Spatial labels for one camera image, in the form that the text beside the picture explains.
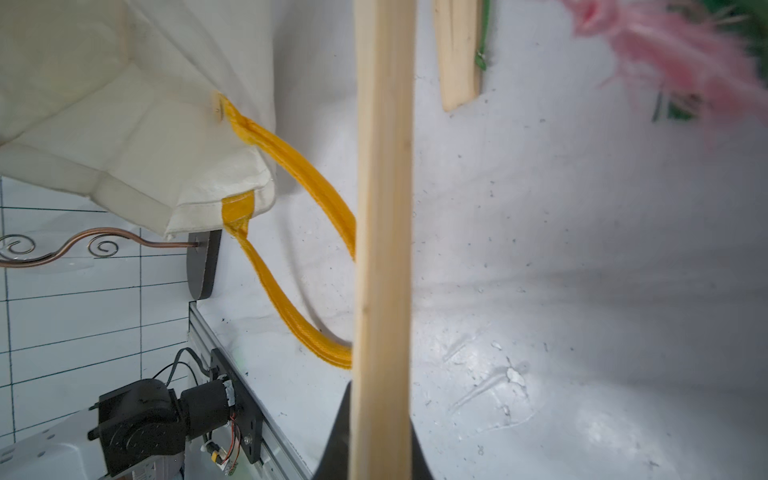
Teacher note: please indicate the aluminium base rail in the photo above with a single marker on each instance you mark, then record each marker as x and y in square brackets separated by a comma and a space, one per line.
[262, 451]

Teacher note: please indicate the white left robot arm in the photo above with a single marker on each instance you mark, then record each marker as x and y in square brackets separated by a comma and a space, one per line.
[139, 431]

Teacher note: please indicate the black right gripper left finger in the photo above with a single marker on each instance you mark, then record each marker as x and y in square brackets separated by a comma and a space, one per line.
[334, 463]

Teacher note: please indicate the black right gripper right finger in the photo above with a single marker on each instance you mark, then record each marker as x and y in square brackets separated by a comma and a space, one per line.
[420, 468]

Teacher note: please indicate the black wire ornament stand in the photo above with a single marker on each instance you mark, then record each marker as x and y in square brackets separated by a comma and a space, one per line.
[102, 244]

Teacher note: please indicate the cream tote bag yellow handles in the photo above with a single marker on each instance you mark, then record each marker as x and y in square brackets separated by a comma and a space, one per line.
[161, 112]

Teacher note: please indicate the green fan with tassel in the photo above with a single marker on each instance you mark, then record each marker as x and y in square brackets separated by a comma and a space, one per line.
[461, 29]

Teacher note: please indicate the grey pink fan in bag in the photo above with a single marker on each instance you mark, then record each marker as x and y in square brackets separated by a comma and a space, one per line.
[695, 54]

